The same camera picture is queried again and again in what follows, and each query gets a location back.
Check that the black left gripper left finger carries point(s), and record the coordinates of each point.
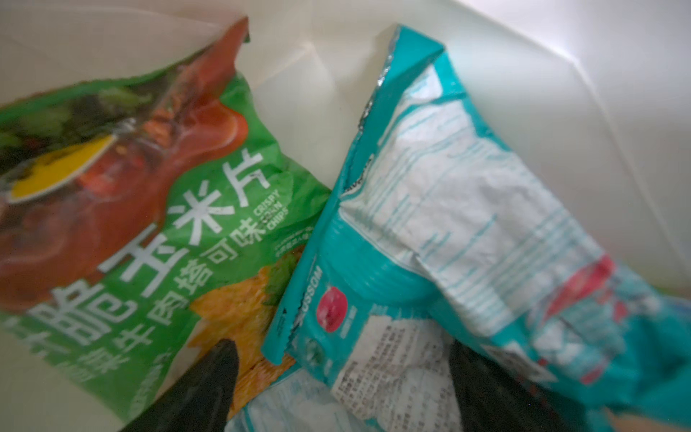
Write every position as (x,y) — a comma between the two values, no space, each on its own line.
(200,401)

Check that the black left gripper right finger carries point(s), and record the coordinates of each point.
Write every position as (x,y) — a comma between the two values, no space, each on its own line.
(490,399)

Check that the teal snack packet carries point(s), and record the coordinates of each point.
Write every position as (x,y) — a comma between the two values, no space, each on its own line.
(437,232)
(296,402)

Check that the green corn chips packet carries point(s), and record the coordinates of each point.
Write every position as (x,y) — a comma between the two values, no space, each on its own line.
(144,220)

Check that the blue checkered paper bag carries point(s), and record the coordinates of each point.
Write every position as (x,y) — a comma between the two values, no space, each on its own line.
(312,67)

